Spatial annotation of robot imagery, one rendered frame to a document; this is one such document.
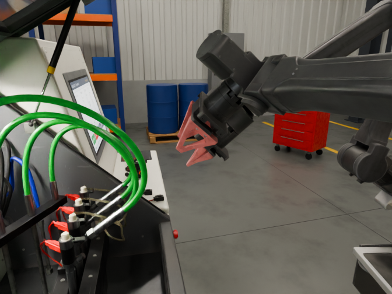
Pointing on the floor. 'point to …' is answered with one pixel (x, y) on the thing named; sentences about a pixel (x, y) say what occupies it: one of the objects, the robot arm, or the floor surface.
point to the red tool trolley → (301, 131)
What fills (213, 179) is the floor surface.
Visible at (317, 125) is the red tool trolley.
